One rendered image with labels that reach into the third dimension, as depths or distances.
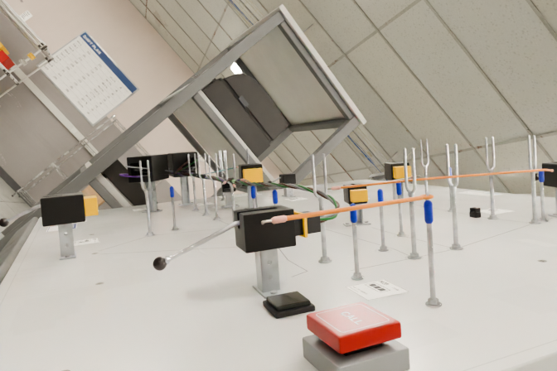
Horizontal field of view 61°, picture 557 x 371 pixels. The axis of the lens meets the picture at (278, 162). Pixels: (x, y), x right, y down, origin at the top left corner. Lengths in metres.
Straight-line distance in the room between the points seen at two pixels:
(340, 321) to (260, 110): 1.34
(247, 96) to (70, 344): 1.27
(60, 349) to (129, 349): 0.06
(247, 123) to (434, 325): 1.27
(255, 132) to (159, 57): 6.77
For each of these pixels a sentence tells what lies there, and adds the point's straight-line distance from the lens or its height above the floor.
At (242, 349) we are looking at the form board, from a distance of 0.41.
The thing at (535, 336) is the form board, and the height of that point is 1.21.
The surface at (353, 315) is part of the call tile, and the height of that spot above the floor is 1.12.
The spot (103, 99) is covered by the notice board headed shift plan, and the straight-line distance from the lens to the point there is 8.13.
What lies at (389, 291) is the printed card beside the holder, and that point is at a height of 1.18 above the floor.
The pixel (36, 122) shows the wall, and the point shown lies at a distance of 8.19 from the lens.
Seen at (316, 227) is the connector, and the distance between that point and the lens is 0.53.
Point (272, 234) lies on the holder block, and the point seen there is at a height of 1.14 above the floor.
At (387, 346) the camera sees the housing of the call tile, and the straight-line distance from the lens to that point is 0.36.
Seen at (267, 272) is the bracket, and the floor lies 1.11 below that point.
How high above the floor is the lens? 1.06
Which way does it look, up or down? 16 degrees up
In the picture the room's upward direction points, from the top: 46 degrees clockwise
